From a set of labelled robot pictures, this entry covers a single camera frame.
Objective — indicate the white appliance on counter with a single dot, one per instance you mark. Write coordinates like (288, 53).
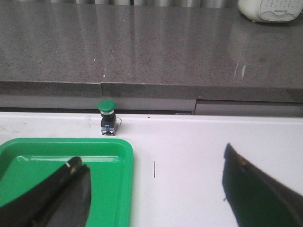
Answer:
(270, 11)

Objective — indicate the green mushroom push button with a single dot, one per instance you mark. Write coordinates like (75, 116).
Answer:
(108, 121)

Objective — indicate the green plastic tray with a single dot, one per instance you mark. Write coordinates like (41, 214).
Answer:
(25, 162)

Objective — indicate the grey stone counter ledge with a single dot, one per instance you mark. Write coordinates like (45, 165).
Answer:
(148, 59)

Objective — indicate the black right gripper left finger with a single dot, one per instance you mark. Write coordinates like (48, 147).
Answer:
(61, 200)

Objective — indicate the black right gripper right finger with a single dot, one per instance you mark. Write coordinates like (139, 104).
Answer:
(257, 199)

